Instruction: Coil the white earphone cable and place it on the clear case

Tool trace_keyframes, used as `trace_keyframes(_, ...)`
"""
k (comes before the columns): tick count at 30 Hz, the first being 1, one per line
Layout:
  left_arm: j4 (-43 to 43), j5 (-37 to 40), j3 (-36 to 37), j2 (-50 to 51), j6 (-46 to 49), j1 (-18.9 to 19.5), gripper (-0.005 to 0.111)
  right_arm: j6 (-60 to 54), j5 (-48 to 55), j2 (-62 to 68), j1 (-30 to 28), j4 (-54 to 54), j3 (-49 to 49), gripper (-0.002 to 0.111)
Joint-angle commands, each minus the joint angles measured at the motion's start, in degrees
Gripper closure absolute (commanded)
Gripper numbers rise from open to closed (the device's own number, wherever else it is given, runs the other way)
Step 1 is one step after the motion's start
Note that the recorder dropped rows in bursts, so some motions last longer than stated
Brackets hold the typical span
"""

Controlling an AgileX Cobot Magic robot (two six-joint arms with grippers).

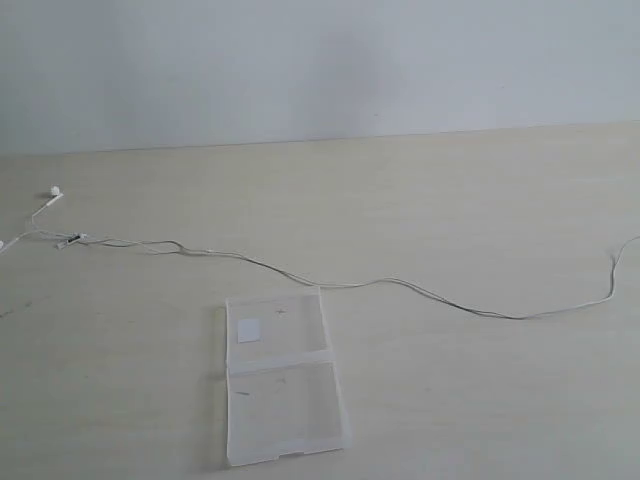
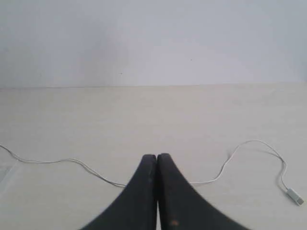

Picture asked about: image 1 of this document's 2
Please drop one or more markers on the clear plastic storage case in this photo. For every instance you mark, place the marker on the clear plastic storage case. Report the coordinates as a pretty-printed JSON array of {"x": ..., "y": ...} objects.
[{"x": 283, "y": 392}]

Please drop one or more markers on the white wired earphones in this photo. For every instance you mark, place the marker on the white wired earphones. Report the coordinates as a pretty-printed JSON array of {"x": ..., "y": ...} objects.
[{"x": 63, "y": 240}]

